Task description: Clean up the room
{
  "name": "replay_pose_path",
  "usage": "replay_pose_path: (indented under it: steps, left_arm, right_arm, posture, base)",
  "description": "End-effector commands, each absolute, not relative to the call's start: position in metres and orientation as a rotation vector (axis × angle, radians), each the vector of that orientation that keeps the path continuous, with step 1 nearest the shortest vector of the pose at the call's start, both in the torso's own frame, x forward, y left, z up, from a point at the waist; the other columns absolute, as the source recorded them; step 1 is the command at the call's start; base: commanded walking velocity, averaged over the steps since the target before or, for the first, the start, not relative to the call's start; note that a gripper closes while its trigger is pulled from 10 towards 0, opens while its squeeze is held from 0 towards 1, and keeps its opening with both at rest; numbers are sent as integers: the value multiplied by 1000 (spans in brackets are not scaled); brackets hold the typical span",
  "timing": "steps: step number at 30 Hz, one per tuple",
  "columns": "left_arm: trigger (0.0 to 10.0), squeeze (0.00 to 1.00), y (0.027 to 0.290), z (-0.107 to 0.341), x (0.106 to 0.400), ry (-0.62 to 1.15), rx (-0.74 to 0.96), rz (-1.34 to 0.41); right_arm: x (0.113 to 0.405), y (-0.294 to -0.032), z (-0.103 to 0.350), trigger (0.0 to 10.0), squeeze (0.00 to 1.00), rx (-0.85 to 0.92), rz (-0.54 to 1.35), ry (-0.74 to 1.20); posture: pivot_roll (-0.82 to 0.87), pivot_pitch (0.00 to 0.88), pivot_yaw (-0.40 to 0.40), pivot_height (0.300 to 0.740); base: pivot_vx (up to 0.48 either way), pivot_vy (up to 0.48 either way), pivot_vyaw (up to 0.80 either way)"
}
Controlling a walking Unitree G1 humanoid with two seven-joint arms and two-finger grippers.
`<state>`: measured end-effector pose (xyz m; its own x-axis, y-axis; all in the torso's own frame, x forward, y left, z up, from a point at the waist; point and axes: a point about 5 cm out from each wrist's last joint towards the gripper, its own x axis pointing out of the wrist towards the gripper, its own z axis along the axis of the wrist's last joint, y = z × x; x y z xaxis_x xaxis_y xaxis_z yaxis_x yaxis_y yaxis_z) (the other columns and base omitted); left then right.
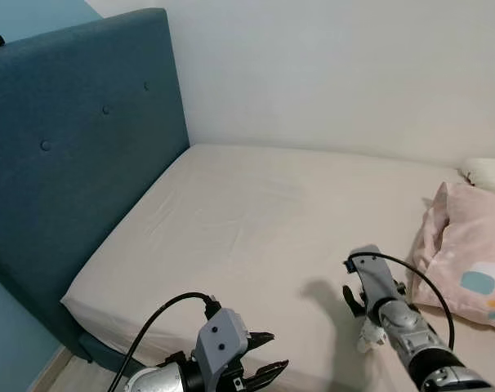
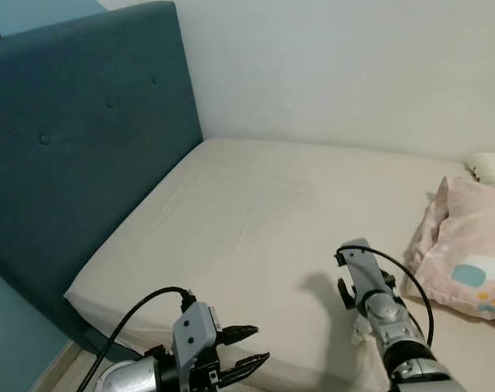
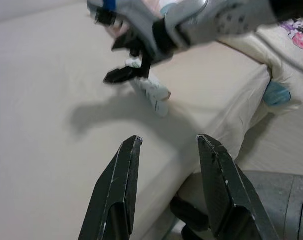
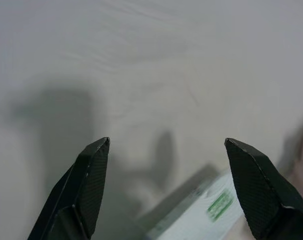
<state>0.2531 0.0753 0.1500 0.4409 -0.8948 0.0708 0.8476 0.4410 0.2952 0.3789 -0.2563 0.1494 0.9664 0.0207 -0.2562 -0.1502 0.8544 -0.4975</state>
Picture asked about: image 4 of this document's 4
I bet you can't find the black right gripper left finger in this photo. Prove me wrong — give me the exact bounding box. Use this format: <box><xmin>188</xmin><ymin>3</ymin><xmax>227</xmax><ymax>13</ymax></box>
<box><xmin>27</xmin><ymin>136</ymin><xmax>111</xmax><ymax>240</ymax></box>

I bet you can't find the white green print packet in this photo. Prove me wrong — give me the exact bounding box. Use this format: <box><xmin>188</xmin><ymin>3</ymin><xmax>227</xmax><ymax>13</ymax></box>
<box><xmin>145</xmin><ymin>163</ymin><xmax>246</xmax><ymax>240</ymax></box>

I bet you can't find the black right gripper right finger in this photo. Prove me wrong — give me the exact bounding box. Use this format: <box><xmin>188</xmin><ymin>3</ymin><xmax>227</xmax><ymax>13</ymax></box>
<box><xmin>223</xmin><ymin>137</ymin><xmax>303</xmax><ymax>240</ymax></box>

